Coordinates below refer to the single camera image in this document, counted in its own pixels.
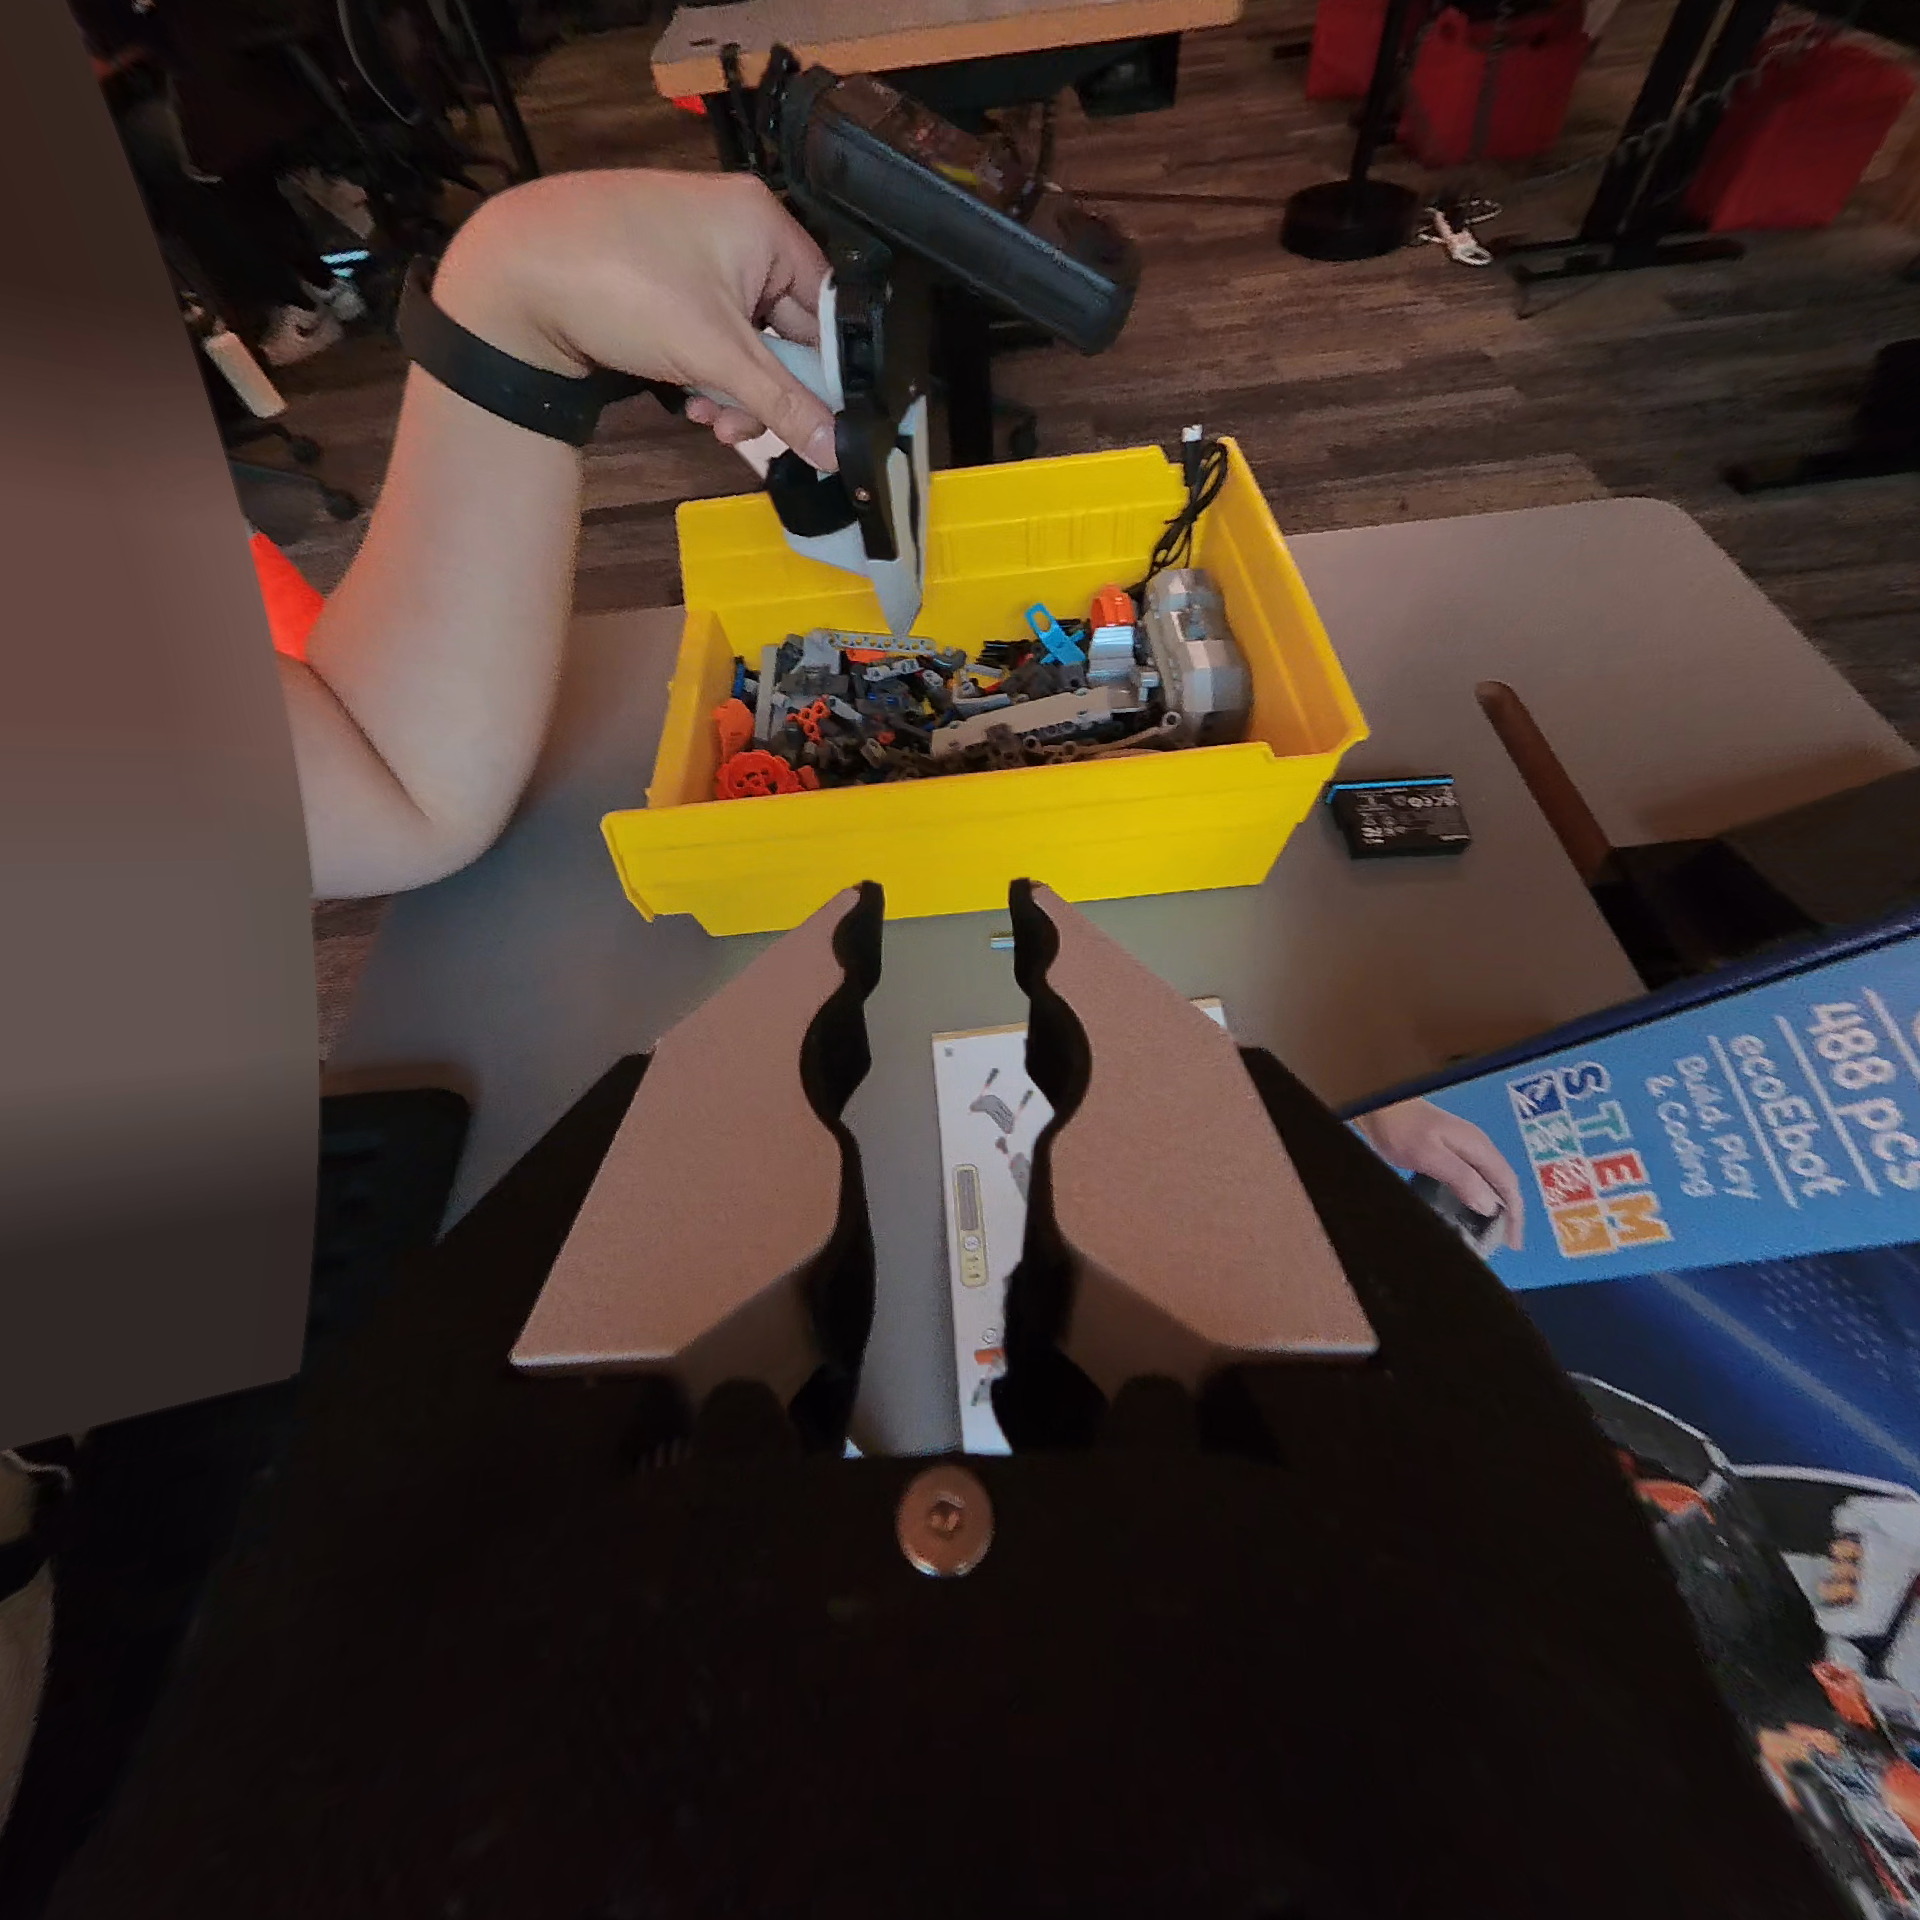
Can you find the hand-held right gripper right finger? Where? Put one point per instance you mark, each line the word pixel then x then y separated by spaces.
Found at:
pixel 1201 1201

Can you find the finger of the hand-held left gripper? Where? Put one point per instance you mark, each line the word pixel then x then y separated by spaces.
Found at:
pixel 906 555
pixel 839 552

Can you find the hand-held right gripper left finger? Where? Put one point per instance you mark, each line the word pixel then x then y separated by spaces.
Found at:
pixel 689 1201

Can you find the pile of building pieces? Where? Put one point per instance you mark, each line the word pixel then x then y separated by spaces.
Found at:
pixel 975 705

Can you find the person's left forearm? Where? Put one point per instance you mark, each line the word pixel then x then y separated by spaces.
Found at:
pixel 437 647

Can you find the person's left hand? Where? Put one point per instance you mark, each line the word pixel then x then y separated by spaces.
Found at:
pixel 629 286

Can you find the teal brick separator tool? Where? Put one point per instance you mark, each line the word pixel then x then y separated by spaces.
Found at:
pixel 1053 635

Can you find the wooden side table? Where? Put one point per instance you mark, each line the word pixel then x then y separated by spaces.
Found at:
pixel 930 31

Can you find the white instruction booklet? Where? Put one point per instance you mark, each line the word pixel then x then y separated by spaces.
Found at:
pixel 975 1201

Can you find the black wristband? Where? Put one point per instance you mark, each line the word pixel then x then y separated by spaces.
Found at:
pixel 512 377

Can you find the black floor lamp pole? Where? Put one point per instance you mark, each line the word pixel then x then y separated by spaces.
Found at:
pixel 1351 195

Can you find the small black blue device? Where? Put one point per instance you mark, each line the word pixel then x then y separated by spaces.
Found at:
pixel 1398 815

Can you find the blue robot kit box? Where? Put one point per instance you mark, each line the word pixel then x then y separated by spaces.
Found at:
pixel 1724 1201

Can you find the red bags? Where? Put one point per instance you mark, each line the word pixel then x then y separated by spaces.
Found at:
pixel 1485 75

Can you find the orange traffic cone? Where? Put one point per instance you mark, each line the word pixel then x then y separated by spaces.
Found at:
pixel 285 593

